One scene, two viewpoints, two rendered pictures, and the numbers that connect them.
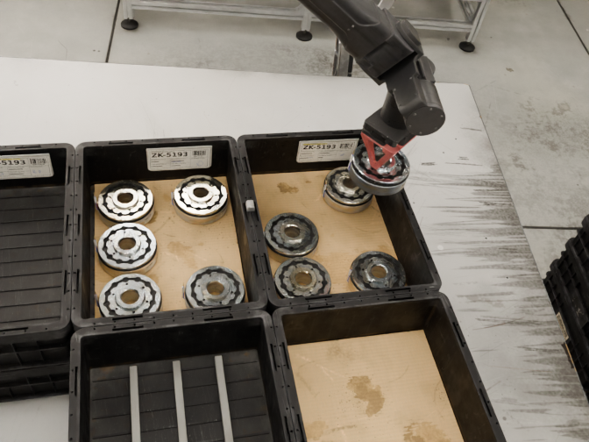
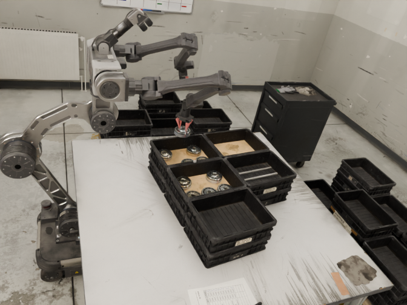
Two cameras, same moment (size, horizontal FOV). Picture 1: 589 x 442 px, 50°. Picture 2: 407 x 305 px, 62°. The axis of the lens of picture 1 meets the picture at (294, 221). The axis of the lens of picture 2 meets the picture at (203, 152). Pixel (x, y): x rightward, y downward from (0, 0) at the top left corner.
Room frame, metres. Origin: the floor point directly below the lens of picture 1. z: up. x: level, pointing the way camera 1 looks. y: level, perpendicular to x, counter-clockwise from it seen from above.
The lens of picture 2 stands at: (1.14, 1.77, 2.16)
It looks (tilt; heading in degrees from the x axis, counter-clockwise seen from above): 34 degrees down; 255
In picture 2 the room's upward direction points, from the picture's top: 12 degrees clockwise
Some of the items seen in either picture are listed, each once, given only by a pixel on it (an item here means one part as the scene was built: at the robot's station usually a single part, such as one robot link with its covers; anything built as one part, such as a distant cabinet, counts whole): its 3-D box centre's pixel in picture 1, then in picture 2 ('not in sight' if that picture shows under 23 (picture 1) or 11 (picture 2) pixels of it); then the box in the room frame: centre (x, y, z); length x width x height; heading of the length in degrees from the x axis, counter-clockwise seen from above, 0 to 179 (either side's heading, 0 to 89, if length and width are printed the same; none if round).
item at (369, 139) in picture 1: (385, 144); (185, 123); (0.80, -0.12, 1.08); 0.07 x 0.07 x 0.09; 58
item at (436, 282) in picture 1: (330, 210); (185, 150); (0.78, -0.06, 0.92); 0.40 x 0.30 x 0.02; 19
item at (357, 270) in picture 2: not in sight; (358, 268); (-0.16, 0.72, 0.71); 0.22 x 0.19 x 0.01; 12
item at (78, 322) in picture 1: (165, 222); (206, 178); (0.68, 0.22, 0.92); 0.40 x 0.30 x 0.02; 19
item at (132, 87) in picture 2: not in sight; (132, 86); (1.15, 0.21, 1.45); 0.09 x 0.08 x 0.12; 102
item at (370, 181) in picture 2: not in sight; (358, 190); (-0.95, -0.38, 0.37); 0.40 x 0.30 x 0.45; 102
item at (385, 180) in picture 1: (381, 162); (182, 129); (0.81, -0.13, 1.03); 0.10 x 0.10 x 0.01
